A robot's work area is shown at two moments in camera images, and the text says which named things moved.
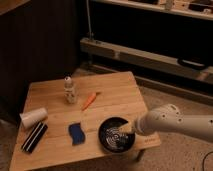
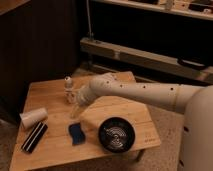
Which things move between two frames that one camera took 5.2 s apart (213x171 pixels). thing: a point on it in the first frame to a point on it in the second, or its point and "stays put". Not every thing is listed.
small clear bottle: x=70 y=92 stays put
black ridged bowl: x=112 y=138 stays put
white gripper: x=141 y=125 to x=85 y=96
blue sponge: x=78 y=135 stays put
